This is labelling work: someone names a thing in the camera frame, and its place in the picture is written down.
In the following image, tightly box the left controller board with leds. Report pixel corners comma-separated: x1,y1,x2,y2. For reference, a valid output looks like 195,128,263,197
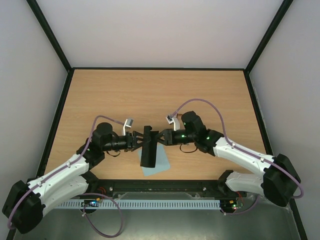
80,198,103,208

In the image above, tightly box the controller board with leds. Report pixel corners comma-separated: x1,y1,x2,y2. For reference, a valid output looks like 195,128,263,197
220,198,245,210
80,198,103,208

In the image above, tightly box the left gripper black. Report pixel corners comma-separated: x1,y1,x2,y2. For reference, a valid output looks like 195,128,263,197
102,130,151,151

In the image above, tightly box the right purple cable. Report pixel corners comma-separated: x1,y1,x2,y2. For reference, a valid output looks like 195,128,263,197
170,99,305,217

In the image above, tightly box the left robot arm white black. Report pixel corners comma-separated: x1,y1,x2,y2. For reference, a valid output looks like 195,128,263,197
2,122,150,234

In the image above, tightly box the light blue cleaning cloth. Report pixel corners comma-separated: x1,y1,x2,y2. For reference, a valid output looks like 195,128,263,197
141,144,171,177

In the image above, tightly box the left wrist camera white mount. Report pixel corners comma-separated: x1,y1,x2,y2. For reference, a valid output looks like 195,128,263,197
122,118,134,136

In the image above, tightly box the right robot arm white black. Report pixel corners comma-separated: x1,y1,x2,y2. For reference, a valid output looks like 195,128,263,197
156,111,301,207

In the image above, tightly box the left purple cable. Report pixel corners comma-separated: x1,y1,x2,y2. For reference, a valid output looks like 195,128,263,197
6,115,126,238

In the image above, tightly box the light blue slotted cable duct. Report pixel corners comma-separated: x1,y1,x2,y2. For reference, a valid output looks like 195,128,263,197
56,199,221,210

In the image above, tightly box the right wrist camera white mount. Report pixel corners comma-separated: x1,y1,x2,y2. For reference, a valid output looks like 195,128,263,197
166,114,181,131

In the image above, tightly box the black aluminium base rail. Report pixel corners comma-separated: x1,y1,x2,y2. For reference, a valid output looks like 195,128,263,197
97,179,227,199

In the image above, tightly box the black sunglasses case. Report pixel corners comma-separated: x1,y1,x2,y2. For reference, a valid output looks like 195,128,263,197
140,125,159,168

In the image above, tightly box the purple cable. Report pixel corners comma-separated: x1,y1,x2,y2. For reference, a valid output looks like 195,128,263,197
6,115,126,238
170,99,305,217

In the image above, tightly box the right controller board with leds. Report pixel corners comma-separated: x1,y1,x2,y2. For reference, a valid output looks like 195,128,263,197
220,198,245,210

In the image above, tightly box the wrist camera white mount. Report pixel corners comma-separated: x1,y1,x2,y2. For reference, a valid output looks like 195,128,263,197
166,114,181,131
122,118,134,136

